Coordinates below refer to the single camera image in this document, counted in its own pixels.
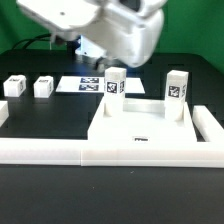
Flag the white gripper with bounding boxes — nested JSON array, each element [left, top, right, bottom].
[[16, 0, 164, 68]]

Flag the white square table top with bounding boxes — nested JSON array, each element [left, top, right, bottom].
[[87, 98, 197, 143]]

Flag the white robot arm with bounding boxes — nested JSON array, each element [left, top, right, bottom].
[[16, 0, 168, 68]]

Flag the white marker tag plate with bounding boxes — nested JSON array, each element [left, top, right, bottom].
[[56, 76, 145, 94]]

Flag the white U-shaped obstacle fence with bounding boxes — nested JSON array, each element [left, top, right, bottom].
[[0, 105, 224, 168]]

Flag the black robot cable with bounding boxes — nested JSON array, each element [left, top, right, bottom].
[[11, 32, 54, 51]]

